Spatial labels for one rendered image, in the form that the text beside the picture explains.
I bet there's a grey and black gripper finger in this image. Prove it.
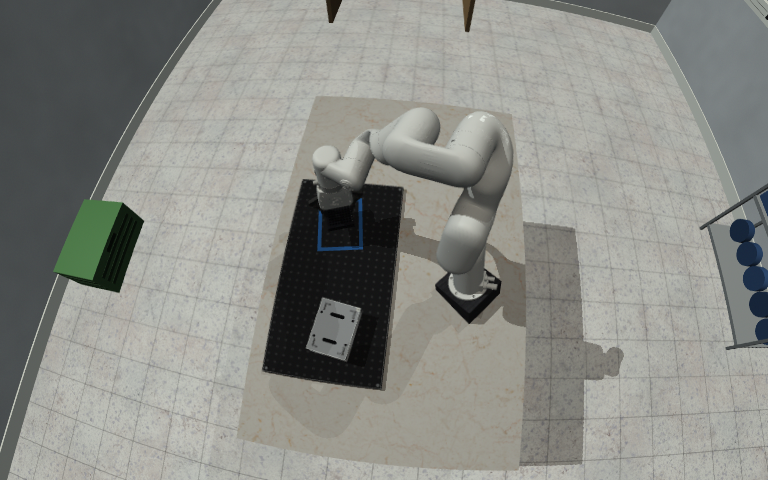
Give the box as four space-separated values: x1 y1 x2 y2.
351 190 363 212
308 196 326 217

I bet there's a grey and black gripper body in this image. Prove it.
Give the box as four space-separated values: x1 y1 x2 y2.
317 185 353 210

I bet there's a blue rectangular tape outline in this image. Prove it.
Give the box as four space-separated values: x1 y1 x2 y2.
317 198 363 251

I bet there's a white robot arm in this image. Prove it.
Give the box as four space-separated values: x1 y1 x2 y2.
312 107 513 301

